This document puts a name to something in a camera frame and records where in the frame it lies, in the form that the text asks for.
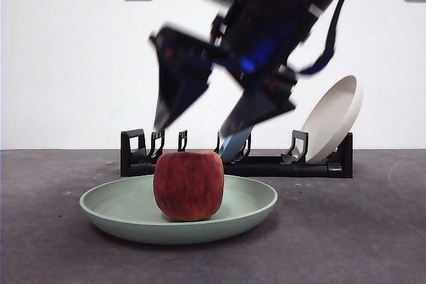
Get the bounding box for red apple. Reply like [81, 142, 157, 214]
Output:
[153, 150, 225, 222]

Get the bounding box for green plate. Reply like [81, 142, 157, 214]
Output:
[79, 174, 279, 245]

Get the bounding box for blue plate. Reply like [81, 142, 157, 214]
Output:
[219, 126, 252, 162]

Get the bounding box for black plate rack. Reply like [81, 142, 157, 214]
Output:
[119, 128, 353, 179]

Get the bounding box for beige plate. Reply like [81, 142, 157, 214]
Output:
[301, 74, 363, 164]

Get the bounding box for dark blue cable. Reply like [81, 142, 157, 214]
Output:
[298, 0, 353, 76]

